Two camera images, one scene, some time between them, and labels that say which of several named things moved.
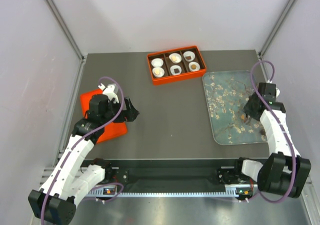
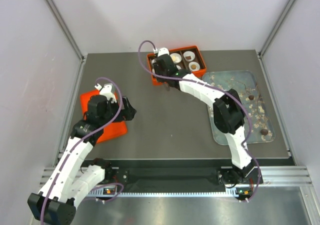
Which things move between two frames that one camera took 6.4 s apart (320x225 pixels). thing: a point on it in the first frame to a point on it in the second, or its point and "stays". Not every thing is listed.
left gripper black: [129, 115] stays
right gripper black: [247, 108] to [156, 68]
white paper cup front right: [194, 66] stays
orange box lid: [112, 130] stays
